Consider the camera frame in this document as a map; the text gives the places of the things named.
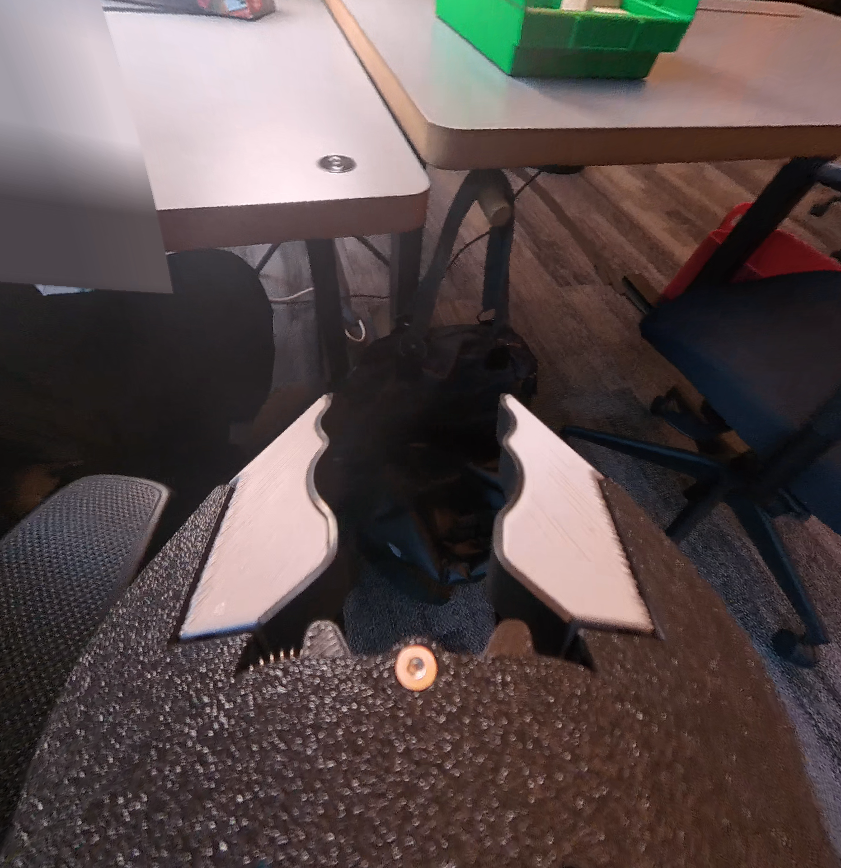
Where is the red crate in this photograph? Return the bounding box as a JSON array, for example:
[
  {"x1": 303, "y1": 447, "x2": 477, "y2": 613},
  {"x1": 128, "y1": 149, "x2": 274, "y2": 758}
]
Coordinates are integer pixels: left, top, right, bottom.
[{"x1": 659, "y1": 202, "x2": 841, "y2": 304}]

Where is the black office chair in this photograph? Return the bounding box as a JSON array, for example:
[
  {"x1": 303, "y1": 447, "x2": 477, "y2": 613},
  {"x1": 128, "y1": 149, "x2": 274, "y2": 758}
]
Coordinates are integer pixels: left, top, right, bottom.
[{"x1": 561, "y1": 270, "x2": 841, "y2": 667}]

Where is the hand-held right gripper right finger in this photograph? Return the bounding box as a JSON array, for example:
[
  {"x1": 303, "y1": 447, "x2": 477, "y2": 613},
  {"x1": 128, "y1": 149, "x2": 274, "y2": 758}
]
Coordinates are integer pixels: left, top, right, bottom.
[{"x1": 493, "y1": 392, "x2": 656, "y2": 635}]

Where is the grey table with wooden edge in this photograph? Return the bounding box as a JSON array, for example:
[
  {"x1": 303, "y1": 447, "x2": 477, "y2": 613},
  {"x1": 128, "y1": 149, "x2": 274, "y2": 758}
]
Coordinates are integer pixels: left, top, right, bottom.
[{"x1": 324, "y1": 0, "x2": 841, "y2": 341}]

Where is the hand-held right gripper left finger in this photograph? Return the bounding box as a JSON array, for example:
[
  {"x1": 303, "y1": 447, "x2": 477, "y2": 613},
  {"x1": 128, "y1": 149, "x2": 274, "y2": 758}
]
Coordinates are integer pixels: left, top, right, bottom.
[{"x1": 178, "y1": 393, "x2": 340, "y2": 642}]

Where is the green storage bin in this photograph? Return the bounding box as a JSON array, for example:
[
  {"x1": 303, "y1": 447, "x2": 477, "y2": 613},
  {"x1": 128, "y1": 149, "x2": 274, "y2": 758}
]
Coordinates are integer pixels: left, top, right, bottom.
[{"x1": 434, "y1": 0, "x2": 701, "y2": 80}]

